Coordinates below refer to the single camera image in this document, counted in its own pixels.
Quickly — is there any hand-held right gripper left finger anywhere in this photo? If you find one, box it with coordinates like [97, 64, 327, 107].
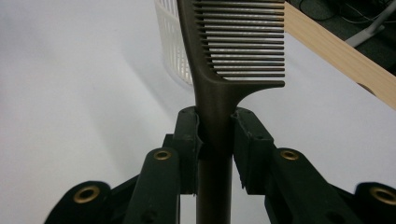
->
[122, 105, 204, 224]

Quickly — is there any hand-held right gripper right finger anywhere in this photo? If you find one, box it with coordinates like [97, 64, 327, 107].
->
[232, 106, 365, 224]

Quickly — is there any black comb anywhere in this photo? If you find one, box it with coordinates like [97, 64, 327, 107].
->
[176, 0, 287, 224]

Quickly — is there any white plastic basket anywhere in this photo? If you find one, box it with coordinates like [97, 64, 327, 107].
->
[153, 0, 194, 87]

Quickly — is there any white table cover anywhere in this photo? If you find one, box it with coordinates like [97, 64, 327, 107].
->
[0, 0, 396, 224]

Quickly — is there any light wooden table edge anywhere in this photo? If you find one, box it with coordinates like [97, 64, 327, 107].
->
[283, 1, 396, 112]

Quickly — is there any white desk leg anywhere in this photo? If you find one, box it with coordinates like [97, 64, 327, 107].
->
[344, 0, 396, 49]

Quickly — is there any bundle of floor cables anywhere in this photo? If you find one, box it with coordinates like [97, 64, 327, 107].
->
[292, 0, 396, 27]

